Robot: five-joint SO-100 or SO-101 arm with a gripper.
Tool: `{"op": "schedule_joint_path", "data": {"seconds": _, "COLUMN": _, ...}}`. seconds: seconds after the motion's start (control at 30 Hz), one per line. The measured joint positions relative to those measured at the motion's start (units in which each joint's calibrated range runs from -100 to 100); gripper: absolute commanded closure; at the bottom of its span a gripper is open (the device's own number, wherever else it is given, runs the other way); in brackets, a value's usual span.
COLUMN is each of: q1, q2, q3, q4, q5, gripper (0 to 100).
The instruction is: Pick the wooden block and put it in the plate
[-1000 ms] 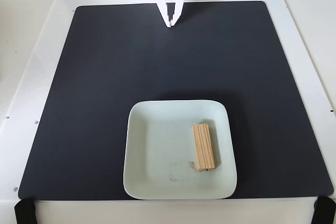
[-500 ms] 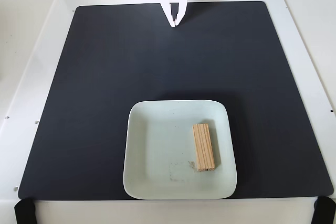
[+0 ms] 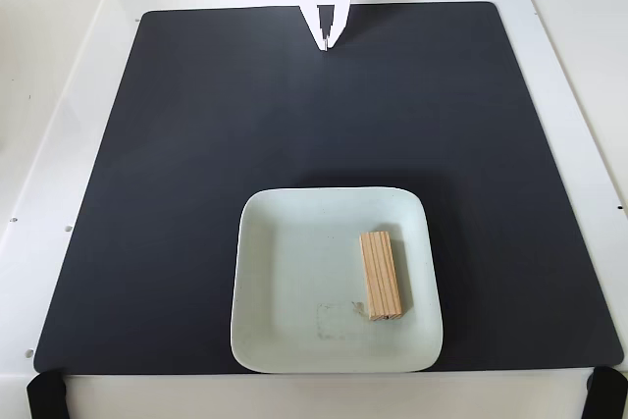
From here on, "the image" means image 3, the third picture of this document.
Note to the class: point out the wooden block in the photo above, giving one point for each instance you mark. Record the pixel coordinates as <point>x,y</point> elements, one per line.
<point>382,277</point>

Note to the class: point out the pale green square plate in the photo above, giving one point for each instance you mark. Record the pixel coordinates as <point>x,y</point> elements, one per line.
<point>289,267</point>

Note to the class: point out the black mat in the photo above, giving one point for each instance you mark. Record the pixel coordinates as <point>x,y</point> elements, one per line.
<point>147,193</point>

